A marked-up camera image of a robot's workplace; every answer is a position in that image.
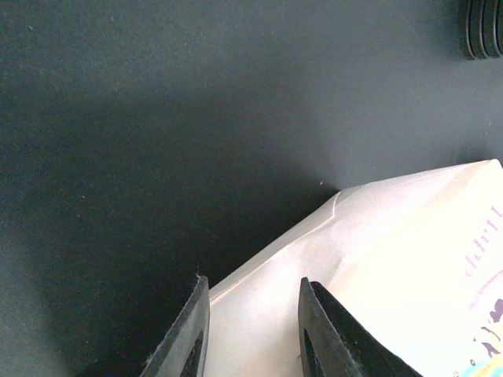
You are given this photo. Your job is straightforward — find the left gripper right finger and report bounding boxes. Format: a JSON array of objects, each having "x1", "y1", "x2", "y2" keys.
[{"x1": 298, "y1": 277, "x2": 419, "y2": 377}]

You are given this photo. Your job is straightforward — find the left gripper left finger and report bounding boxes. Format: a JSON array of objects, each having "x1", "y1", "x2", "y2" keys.
[{"x1": 141, "y1": 276, "x2": 210, "y2": 377}]

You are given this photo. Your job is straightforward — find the white printed paper bag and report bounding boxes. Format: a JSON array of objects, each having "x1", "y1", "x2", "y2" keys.
[{"x1": 204, "y1": 159, "x2": 502, "y2": 376}]

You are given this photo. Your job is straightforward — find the black lid stack left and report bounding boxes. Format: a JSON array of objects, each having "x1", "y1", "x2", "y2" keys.
[{"x1": 458, "y1": 0, "x2": 502, "y2": 60}]

